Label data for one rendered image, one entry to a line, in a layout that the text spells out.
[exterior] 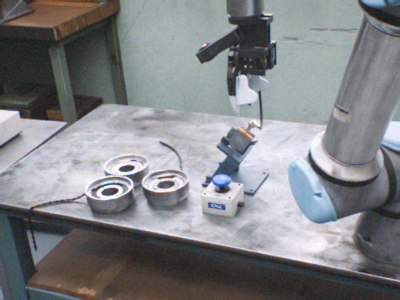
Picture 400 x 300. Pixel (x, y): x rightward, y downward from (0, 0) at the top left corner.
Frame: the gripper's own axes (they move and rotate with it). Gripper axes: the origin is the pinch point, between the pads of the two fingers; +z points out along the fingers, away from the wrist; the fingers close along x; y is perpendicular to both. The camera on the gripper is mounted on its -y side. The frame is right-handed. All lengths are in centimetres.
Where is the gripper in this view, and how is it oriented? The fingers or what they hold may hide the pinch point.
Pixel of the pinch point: (240, 105)
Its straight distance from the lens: 129.6
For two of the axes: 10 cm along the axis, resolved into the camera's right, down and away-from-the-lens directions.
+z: 0.8, 8.9, 4.6
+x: 4.3, -4.4, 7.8
